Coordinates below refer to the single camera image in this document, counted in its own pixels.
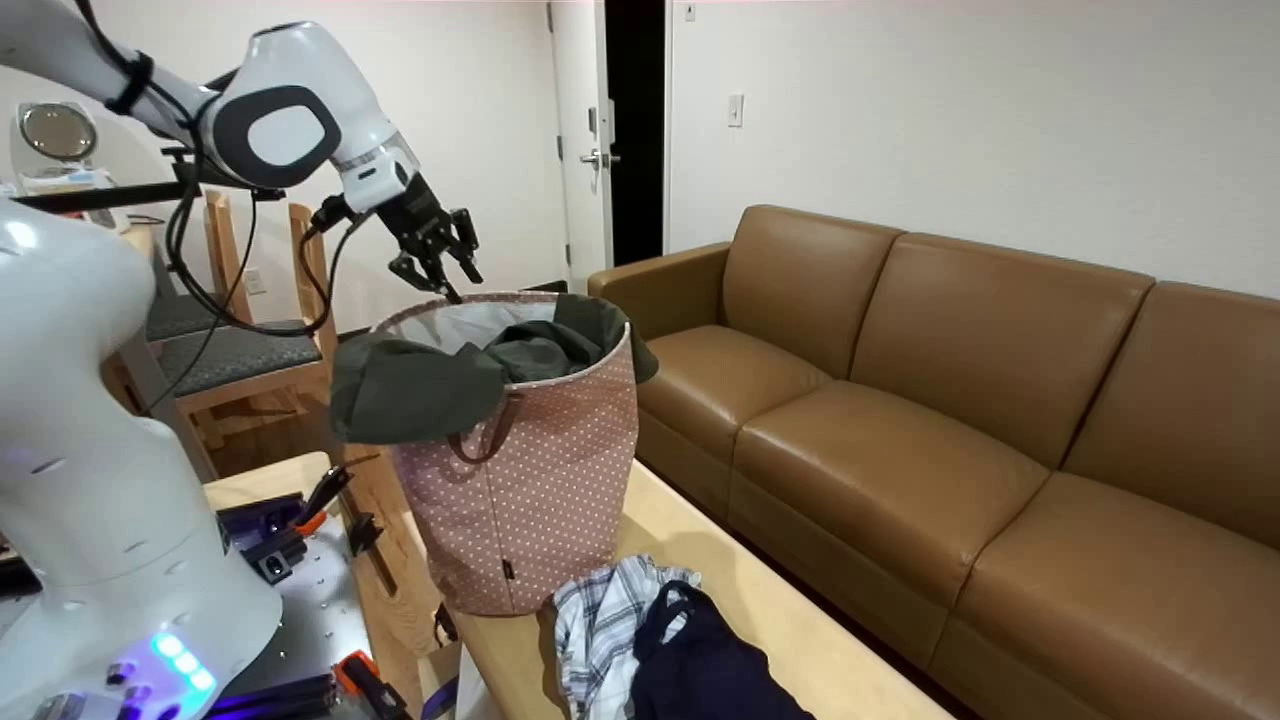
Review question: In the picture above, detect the round mirror on stand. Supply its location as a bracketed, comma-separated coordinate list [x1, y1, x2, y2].
[12, 100, 102, 178]

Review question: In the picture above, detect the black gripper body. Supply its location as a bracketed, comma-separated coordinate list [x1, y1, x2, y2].
[377, 178, 479, 277]

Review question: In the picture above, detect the pink patterned laundry bag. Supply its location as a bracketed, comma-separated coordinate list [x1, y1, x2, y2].
[371, 292, 645, 622]

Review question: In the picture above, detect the brown leather sofa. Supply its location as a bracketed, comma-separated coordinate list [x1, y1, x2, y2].
[588, 206, 1280, 720]

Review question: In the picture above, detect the wooden chair grey cushion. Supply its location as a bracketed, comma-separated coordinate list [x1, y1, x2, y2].
[119, 193, 335, 478]

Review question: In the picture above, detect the white light switch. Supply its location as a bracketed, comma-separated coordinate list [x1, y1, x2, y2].
[727, 96, 745, 129]

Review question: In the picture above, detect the dark green cloth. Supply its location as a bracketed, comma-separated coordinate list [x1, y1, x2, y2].
[329, 292, 661, 444]

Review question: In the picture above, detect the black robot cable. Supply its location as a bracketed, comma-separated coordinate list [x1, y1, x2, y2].
[73, 0, 371, 341]

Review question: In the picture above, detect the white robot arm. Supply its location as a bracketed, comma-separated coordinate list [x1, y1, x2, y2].
[0, 0, 475, 720]

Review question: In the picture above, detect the white plaid cloth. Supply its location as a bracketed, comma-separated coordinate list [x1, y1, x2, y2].
[553, 558, 699, 720]

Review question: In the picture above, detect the white door with handle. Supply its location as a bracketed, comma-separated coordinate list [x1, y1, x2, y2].
[543, 0, 612, 289]

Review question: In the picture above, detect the navy blue cloth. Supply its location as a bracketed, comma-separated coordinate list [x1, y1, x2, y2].
[632, 579, 811, 720]

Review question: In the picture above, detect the black red clamp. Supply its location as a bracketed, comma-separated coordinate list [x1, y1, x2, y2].
[293, 455, 371, 535]

